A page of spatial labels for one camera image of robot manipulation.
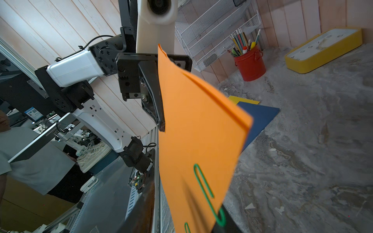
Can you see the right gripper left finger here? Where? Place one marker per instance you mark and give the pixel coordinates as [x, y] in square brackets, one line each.
[140, 220]

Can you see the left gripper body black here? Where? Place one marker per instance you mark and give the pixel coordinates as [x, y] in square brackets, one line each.
[129, 72]

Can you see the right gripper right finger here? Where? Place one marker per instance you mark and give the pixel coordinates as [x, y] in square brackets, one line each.
[227, 222]

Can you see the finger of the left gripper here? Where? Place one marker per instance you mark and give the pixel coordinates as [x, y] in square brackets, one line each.
[151, 97]

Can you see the green paperclip orange side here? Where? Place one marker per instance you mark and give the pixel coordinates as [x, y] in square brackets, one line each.
[205, 188]

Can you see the orange paper document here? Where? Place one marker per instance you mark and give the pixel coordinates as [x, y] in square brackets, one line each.
[202, 127]

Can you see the yellow paper document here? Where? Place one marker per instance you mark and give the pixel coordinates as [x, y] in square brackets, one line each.
[236, 100]

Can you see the blue paper document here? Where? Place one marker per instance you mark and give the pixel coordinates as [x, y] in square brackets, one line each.
[262, 116]

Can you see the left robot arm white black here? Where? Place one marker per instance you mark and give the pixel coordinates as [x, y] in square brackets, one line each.
[66, 83]

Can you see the pencils in cup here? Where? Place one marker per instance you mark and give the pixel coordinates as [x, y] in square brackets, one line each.
[241, 45]

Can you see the red pencil cup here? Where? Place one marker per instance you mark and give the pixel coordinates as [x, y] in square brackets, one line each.
[251, 64]

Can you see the yellow alarm clock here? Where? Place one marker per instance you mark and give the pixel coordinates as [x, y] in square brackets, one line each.
[323, 48]

